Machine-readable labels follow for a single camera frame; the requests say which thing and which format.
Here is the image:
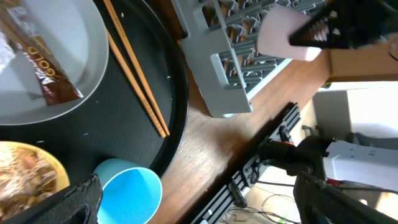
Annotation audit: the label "grey round plate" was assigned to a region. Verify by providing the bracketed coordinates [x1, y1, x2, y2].
[1, 0, 109, 126]

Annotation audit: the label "yellow bowl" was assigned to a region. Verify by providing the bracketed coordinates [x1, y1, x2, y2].
[0, 140, 70, 222]

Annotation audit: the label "round black serving tray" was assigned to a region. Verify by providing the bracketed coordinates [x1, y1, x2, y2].
[1, 0, 188, 183]

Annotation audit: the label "grey dishwasher rack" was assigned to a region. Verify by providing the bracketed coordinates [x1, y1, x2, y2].
[172, 0, 326, 118]

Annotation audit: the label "black aluminium rail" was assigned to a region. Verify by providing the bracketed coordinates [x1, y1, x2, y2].
[181, 102, 300, 224]

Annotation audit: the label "food scraps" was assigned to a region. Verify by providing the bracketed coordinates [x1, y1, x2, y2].
[0, 145, 58, 220]

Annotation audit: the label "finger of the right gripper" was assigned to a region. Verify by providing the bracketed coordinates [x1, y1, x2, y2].
[289, 0, 397, 49]

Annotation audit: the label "crumpled white tissue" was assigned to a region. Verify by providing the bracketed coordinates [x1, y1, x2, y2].
[0, 32, 16, 73]

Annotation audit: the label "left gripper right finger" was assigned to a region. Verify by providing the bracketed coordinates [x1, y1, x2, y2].
[294, 172, 397, 224]

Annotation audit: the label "wooden chopstick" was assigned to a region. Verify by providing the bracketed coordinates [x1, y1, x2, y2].
[106, 30, 167, 138]
[103, 0, 170, 136]

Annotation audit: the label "pink cup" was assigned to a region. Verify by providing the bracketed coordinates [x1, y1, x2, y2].
[257, 5, 322, 62]

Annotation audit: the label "right wooden chopstick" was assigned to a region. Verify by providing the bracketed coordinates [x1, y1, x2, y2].
[103, 0, 170, 136]

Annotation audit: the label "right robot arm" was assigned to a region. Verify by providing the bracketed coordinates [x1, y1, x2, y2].
[257, 5, 397, 191]

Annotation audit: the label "gold brown snack wrapper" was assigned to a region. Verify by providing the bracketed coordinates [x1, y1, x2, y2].
[1, 0, 83, 106]

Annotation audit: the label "left wooden chopstick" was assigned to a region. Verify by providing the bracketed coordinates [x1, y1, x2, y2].
[106, 30, 167, 138]

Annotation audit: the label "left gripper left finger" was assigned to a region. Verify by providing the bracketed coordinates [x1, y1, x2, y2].
[3, 174, 103, 224]

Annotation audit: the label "white box in background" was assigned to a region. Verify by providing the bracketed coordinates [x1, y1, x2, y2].
[312, 81, 397, 139]

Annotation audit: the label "blue cup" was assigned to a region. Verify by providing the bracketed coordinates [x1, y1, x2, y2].
[94, 159, 162, 224]

